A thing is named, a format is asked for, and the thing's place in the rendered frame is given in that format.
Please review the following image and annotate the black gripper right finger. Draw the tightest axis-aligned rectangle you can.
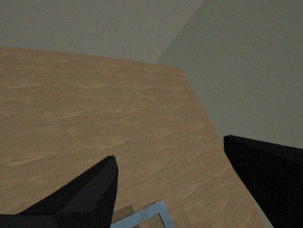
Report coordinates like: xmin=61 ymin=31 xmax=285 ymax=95
xmin=224 ymin=135 xmax=303 ymax=228

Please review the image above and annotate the blue-grey l-shaped wall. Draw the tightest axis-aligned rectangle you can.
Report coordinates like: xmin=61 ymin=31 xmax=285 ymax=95
xmin=110 ymin=201 xmax=175 ymax=228

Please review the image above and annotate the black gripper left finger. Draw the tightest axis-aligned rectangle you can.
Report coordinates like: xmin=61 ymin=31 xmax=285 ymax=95
xmin=0 ymin=156 xmax=118 ymax=228

